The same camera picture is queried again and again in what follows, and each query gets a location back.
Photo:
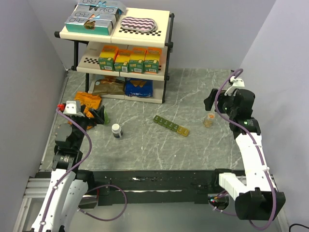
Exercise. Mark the beige three-tier shelf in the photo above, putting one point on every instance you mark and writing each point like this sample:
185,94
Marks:
128,47

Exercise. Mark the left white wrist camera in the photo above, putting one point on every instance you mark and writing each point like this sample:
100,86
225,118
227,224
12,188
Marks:
70,108

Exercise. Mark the wavy patterned pouch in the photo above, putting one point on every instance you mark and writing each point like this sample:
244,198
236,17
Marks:
138,24

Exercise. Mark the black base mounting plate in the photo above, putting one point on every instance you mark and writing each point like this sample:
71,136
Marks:
152,186

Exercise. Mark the teal snack box front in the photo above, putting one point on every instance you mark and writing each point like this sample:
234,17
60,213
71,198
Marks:
89,26

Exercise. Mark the orange honey dijon chip bag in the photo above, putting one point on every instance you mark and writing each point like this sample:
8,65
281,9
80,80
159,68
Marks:
89,100

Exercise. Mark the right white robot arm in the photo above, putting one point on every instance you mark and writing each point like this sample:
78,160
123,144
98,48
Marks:
257,198

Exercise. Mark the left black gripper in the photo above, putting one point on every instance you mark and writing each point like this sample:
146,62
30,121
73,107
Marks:
98,116

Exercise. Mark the green weekly pill organizer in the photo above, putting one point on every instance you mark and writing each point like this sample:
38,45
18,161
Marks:
171,125

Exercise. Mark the teal snack box middle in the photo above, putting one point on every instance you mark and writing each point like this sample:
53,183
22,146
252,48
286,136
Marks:
93,15

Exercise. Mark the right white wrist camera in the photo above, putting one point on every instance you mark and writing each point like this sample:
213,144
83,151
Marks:
236,83

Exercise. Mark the green orange carton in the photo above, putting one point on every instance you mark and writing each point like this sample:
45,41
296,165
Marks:
136,60
152,59
122,60
107,57

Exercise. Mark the green cylindrical container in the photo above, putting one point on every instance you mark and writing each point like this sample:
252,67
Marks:
106,117

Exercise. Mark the brown chip bag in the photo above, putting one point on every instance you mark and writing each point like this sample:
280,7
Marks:
109,85

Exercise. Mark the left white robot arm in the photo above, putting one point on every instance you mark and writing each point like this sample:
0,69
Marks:
68,184

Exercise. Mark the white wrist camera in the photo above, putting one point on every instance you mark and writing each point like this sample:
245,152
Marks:
236,83
70,108

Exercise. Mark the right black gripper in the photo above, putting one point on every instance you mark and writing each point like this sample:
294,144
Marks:
221,97

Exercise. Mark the dark white-capped pill bottle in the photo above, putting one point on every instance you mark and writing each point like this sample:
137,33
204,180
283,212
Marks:
117,131

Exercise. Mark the clear orange-capped pill bottle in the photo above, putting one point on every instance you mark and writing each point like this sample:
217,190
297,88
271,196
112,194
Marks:
208,120

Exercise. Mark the blue chip bag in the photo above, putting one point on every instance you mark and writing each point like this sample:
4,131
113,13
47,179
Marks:
138,87

